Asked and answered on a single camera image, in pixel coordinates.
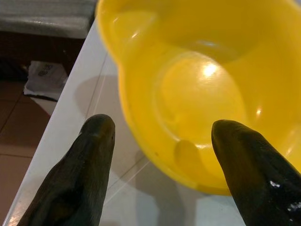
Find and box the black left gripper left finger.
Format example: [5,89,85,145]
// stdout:
[17,113,116,226]

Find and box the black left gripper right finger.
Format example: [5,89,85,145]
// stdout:
[211,119,301,226]

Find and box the yellow plastic bowl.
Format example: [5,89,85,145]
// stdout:
[95,0,301,196]

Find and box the white crumpled paper bag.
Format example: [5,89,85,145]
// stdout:
[23,60,69,102]

